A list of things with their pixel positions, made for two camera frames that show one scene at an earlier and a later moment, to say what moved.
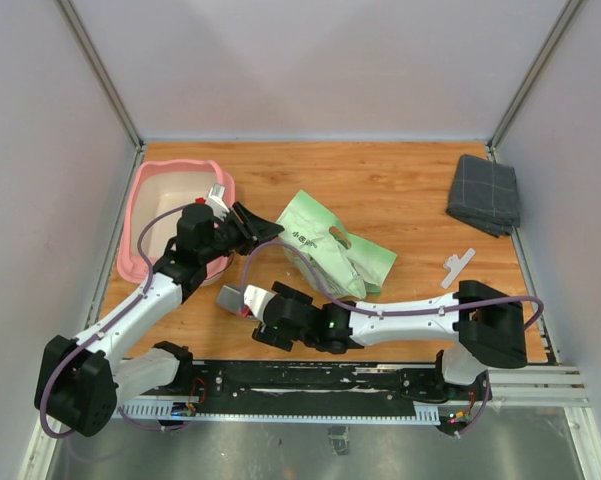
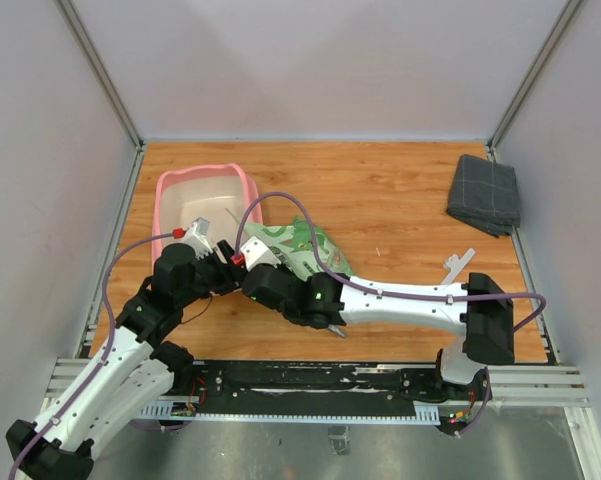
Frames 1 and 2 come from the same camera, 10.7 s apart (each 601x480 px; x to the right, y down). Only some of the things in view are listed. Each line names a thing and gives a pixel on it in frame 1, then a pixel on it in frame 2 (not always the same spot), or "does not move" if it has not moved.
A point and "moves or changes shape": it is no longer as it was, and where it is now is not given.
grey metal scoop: (230, 297) moves or changes shape
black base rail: (421, 385) does not move
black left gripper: (253, 229) -> (231, 274)
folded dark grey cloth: (484, 195) does not move
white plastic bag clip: (456, 265) does not move
